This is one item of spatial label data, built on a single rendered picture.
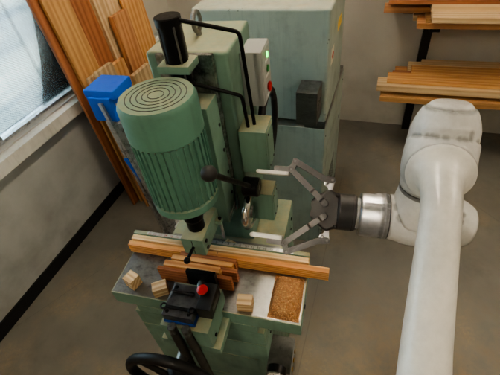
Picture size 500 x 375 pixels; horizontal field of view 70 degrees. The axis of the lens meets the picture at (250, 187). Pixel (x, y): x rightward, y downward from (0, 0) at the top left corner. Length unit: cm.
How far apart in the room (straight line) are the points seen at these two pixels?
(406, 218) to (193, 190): 47
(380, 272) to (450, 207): 174
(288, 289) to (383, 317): 113
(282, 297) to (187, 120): 57
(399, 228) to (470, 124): 22
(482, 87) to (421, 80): 36
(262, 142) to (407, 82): 185
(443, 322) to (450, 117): 30
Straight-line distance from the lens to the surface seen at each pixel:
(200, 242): 104
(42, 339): 245
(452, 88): 275
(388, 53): 312
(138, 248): 128
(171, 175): 83
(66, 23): 235
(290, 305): 105
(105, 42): 260
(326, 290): 216
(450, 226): 54
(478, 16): 250
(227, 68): 93
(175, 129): 75
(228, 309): 110
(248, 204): 110
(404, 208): 71
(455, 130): 62
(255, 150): 103
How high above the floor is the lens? 186
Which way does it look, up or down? 43 degrees down
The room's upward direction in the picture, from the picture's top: 8 degrees counter-clockwise
